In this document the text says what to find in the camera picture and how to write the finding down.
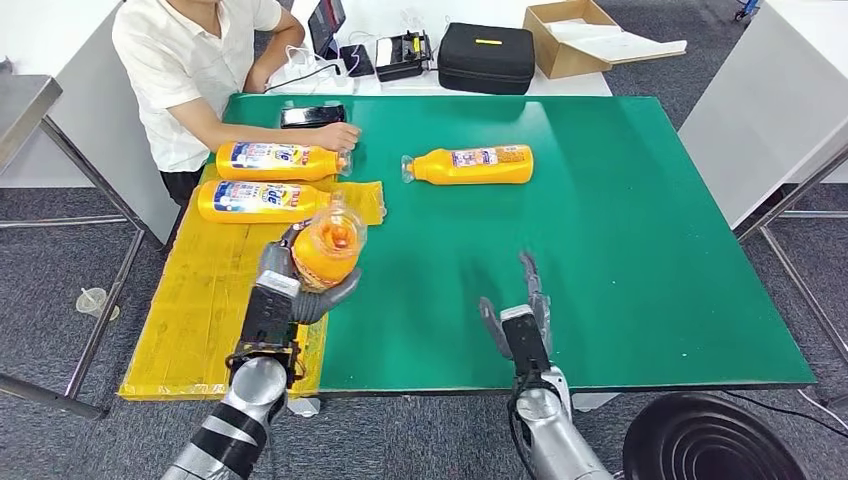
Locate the clear plastic cup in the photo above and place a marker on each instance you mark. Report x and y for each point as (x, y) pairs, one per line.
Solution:
(92, 302)

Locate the steel table frame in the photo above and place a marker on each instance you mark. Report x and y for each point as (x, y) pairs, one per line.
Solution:
(788, 199)

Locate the blue wheeled frame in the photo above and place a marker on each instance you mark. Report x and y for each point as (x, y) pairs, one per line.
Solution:
(745, 8)

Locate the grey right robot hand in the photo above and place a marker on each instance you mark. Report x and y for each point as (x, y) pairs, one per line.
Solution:
(493, 324)

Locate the cardboard box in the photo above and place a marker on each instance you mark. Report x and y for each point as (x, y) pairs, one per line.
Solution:
(563, 61)

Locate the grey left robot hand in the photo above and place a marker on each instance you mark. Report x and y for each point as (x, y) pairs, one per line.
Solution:
(278, 258)

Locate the person's right forearm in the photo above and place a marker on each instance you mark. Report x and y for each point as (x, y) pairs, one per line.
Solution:
(238, 136)

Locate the black round stool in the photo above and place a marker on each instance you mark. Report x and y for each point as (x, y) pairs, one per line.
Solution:
(702, 444)

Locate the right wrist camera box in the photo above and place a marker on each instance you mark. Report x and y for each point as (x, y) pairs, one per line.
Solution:
(526, 344)

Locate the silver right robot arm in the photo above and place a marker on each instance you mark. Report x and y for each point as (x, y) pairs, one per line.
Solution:
(543, 424)

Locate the person's left forearm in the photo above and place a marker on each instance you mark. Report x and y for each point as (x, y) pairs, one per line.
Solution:
(278, 56)

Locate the black smartphone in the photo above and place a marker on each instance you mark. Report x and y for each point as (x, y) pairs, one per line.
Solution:
(311, 116)

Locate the black carrying case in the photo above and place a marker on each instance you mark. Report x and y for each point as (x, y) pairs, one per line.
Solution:
(485, 64)

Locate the white desk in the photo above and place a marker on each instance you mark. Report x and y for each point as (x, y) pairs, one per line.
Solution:
(99, 132)
(762, 99)

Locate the person's right hand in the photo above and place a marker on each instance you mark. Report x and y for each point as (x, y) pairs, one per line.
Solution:
(338, 137)

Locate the black label printer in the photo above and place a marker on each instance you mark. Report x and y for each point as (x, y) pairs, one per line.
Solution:
(400, 65)

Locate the white power strip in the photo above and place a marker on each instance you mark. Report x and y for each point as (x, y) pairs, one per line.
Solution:
(321, 86)

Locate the orange detergent bottle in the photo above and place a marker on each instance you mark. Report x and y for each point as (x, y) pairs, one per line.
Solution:
(324, 262)
(464, 175)
(252, 215)
(265, 173)

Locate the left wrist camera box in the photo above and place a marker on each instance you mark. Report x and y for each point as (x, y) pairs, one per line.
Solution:
(268, 318)

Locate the dark tablet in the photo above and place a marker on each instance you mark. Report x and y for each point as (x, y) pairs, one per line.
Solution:
(326, 23)

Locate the white table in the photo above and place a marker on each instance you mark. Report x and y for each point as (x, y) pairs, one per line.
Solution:
(570, 86)

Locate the person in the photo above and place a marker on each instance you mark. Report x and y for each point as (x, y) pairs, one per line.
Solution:
(179, 60)

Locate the yellow tape mat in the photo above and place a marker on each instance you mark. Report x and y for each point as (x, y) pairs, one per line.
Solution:
(192, 298)

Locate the white sheet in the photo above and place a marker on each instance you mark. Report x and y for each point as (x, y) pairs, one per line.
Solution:
(616, 44)

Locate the steel table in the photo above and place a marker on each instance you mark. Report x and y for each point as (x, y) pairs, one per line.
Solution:
(20, 106)

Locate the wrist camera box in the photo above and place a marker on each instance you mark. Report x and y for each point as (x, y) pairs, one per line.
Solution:
(268, 318)
(526, 344)

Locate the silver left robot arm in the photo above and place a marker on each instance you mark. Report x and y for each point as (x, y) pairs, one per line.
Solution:
(255, 391)

